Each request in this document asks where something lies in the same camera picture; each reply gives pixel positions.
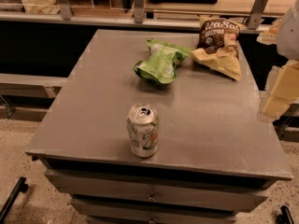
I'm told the brown sea salt chip bag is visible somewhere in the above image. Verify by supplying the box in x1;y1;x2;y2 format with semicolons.
191;17;242;81

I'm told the drawer brass knob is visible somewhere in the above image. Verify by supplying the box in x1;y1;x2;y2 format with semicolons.
148;217;156;224
147;191;157;202

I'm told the black bar floor left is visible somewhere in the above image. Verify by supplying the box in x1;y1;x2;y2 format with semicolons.
0;176;29;224

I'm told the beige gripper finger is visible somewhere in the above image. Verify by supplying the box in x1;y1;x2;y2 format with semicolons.
257;19;281;45
261;61;299;119

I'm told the top drawer brass knob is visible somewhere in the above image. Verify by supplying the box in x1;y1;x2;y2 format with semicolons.
147;191;157;202

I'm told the grey drawer cabinet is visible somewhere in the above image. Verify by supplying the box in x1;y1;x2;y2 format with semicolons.
27;30;292;224

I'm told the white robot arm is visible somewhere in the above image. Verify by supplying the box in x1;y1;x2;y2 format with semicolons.
257;0;299;119

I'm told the grey metal railing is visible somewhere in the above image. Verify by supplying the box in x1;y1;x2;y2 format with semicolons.
0;0;299;31

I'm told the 7up soda can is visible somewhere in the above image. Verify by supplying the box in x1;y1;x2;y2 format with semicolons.
126;103;159;158

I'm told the green rice chip bag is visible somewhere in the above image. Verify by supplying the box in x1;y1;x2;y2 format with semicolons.
134;38;192;85

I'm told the black bar floor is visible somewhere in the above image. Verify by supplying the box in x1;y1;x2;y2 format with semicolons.
0;176;29;224
276;205;294;224

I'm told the lower drawer brass knob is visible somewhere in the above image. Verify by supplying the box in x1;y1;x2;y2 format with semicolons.
148;217;156;224

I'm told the black bar floor right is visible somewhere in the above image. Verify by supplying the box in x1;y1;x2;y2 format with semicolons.
276;205;294;224

